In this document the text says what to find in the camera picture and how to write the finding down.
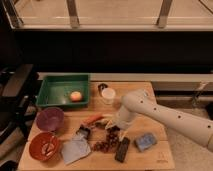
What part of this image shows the dark red grape bunch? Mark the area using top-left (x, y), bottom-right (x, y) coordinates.
top-left (93, 127), bottom-right (120, 153)

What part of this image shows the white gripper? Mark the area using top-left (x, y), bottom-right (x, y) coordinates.
top-left (105, 106), bottom-right (136, 141)

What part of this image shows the blue sponge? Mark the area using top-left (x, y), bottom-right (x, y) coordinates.
top-left (134, 133), bottom-right (157, 152)

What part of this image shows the black metal clip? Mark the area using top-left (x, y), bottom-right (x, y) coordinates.
top-left (76, 125), bottom-right (91, 139)

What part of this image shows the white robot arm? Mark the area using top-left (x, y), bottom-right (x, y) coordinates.
top-left (106, 89), bottom-right (213, 152)

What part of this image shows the black chair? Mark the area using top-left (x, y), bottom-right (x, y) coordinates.
top-left (0, 64), bottom-right (38, 144)

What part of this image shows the orange bowl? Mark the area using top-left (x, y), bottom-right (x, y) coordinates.
top-left (29, 132), bottom-right (60, 162)

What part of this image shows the grey cloth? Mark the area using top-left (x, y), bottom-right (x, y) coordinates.
top-left (61, 134), bottom-right (91, 164)

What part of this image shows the orange carrot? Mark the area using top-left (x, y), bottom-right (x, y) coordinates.
top-left (83, 114), bottom-right (103, 125)

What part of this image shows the white cup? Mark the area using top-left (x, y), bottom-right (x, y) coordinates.
top-left (101, 88), bottom-right (116, 105)

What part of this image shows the green plastic tray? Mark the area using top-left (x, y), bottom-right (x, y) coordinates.
top-left (36, 74), bottom-right (90, 108)

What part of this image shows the yellow banana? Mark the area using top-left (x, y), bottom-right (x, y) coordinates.
top-left (102, 114), bottom-right (114, 120)

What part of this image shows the dark brown stick object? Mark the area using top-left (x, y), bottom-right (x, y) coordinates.
top-left (95, 123), bottom-right (106, 129)

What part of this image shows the small black round object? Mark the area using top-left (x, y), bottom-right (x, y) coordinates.
top-left (98, 83), bottom-right (108, 93)

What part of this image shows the purple bowl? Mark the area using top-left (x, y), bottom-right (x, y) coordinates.
top-left (36, 107), bottom-right (64, 132)

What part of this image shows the black remote control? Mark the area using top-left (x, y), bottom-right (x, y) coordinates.
top-left (115, 137), bottom-right (130, 163)

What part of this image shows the peach apple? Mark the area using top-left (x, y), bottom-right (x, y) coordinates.
top-left (70, 91), bottom-right (83, 102)

